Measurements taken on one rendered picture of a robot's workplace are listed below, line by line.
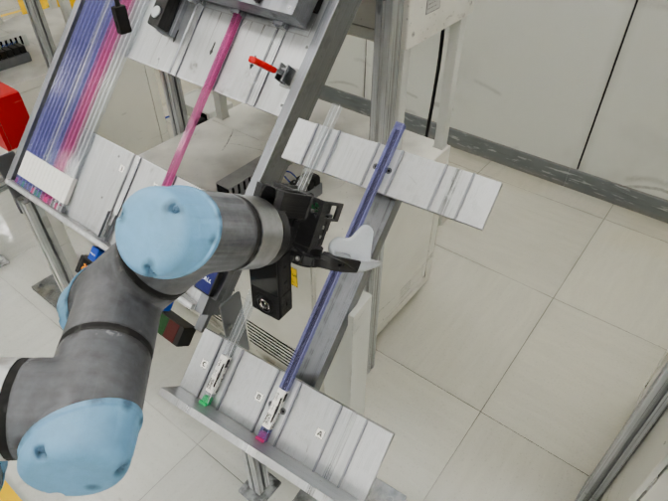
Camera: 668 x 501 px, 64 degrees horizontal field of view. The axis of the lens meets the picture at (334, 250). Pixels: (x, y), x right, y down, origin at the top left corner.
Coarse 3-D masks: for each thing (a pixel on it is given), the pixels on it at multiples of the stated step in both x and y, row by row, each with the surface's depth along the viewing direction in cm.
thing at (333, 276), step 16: (400, 128) 78; (384, 160) 78; (368, 192) 78; (368, 208) 78; (352, 224) 78; (336, 272) 78; (320, 304) 78; (304, 336) 78; (304, 352) 78; (288, 368) 78; (288, 384) 77
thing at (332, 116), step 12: (336, 108) 83; (336, 120) 84; (324, 132) 83; (324, 144) 83; (312, 156) 83; (312, 168) 83; (300, 180) 83; (240, 312) 82; (240, 324) 82; (240, 336) 82; (228, 348) 82; (204, 396) 82
